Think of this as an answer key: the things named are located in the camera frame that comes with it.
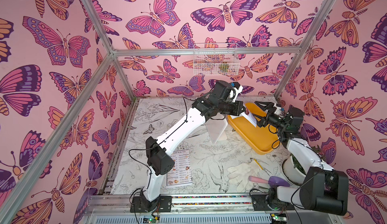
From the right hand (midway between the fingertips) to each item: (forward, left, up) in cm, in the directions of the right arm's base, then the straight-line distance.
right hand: (255, 107), depth 77 cm
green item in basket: (+28, +14, +5) cm, 32 cm away
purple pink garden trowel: (-29, -10, -26) cm, 40 cm away
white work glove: (-25, +6, -28) cm, 38 cm away
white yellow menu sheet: (-25, +38, -27) cm, 53 cm away
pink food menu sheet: (-6, +4, +1) cm, 8 cm away
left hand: (-6, +6, +6) cm, 10 cm away
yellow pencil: (-19, -6, -28) cm, 34 cm away
